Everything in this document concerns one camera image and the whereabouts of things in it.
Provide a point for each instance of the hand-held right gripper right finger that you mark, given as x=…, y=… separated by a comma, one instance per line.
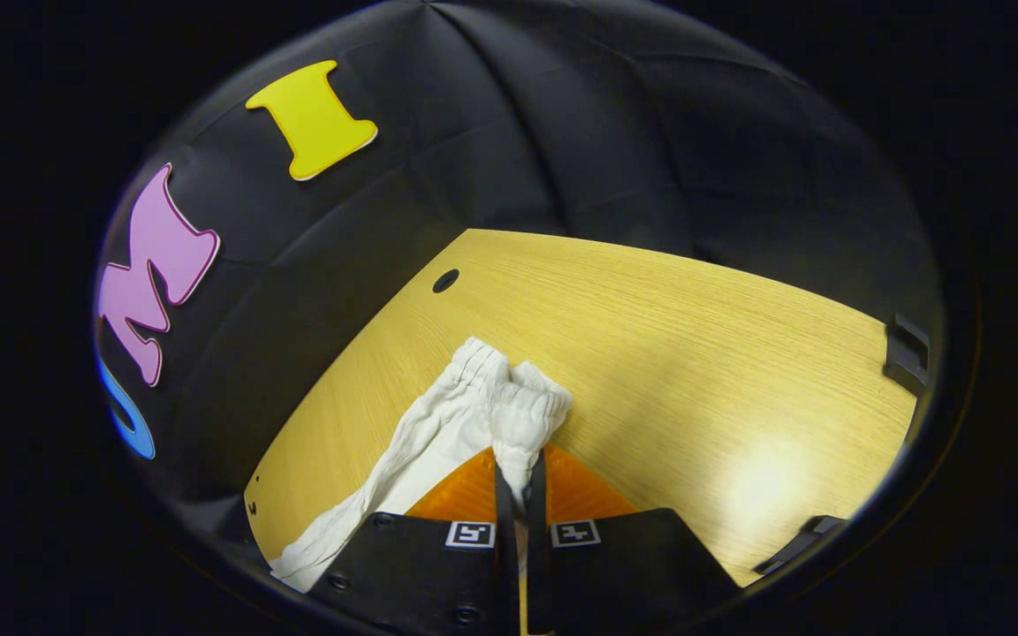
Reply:
x=537, y=565

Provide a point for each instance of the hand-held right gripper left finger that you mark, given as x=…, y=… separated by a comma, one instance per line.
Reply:
x=505, y=565

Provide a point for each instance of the white jeans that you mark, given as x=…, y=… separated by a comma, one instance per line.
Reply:
x=447, y=415

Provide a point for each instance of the black backdrop cloth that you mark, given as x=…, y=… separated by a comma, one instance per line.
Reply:
x=562, y=132

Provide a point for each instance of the black table edge bracket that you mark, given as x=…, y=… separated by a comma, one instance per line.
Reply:
x=907, y=353
x=801, y=543

